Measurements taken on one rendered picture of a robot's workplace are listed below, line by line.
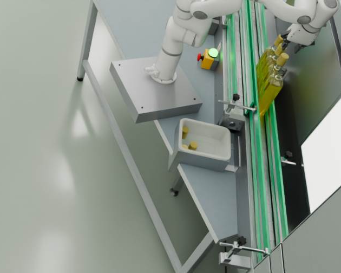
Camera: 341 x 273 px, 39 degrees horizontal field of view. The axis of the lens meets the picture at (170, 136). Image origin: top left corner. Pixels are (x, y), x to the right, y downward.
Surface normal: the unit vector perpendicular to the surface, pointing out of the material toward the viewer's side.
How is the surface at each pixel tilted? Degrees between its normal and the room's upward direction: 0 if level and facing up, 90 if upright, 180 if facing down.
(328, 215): 90
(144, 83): 2
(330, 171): 90
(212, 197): 0
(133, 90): 2
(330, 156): 90
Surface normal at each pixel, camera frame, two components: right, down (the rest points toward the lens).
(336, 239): -0.96, -0.22
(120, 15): 0.27, -0.59
